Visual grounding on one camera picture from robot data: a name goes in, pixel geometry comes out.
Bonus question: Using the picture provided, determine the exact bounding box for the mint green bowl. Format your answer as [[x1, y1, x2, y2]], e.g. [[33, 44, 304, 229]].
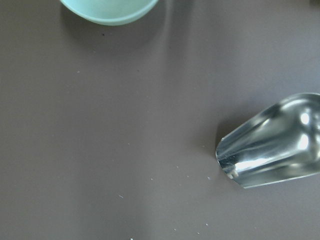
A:
[[61, 0, 158, 26]]

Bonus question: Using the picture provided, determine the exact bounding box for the metal ice scoop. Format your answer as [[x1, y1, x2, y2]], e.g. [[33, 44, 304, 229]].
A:
[[215, 93, 320, 189]]

